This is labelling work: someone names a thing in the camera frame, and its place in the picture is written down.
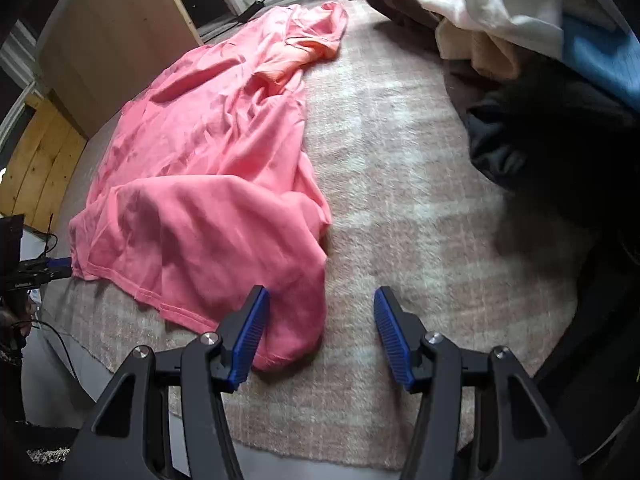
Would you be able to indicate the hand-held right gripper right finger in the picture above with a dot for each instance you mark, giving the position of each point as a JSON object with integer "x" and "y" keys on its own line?
{"x": 395, "y": 340}

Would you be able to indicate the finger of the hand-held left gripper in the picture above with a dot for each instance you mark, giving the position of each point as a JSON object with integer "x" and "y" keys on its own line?
{"x": 57, "y": 262}
{"x": 45, "y": 276}

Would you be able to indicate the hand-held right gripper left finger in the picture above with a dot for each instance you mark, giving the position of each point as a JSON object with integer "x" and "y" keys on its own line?
{"x": 247, "y": 340}

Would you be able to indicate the pink t-shirt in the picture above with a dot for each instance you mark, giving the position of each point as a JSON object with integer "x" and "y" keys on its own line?
{"x": 210, "y": 160}

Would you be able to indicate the person's left hand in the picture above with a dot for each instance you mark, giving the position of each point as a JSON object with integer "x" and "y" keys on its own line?
{"x": 12, "y": 320}

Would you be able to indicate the pine wood panel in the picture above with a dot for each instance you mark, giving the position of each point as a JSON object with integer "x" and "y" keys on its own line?
{"x": 40, "y": 170}

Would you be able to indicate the plaid beige blanket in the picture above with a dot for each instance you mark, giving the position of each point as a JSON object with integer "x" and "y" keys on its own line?
{"x": 400, "y": 210}

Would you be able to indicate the black sparkly sweater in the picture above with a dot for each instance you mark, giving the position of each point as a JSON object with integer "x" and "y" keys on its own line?
{"x": 45, "y": 455}

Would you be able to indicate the white door trim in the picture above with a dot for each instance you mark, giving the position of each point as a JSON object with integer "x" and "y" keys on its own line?
{"x": 17, "y": 55}

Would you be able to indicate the light oak board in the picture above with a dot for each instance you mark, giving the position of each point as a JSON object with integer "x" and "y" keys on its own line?
{"x": 115, "y": 35}

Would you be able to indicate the black garment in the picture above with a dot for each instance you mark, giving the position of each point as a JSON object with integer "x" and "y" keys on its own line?
{"x": 550, "y": 135}

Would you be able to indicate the beige garment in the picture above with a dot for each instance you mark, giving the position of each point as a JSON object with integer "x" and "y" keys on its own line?
{"x": 480, "y": 55}

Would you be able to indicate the blue garment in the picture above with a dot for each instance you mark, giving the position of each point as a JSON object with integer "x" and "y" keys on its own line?
{"x": 600, "y": 60}

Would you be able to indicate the white garment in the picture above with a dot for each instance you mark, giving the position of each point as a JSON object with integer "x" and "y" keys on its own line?
{"x": 500, "y": 5}

